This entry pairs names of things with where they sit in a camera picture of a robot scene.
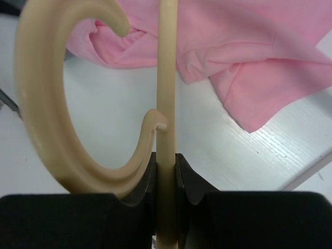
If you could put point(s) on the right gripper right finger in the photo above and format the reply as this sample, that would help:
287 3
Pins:
212 218

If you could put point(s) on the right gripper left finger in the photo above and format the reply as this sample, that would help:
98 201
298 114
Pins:
99 220

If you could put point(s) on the beige plastic hanger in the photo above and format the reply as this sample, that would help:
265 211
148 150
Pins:
66 139

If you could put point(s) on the pink t shirt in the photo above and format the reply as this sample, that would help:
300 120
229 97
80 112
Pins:
259 55

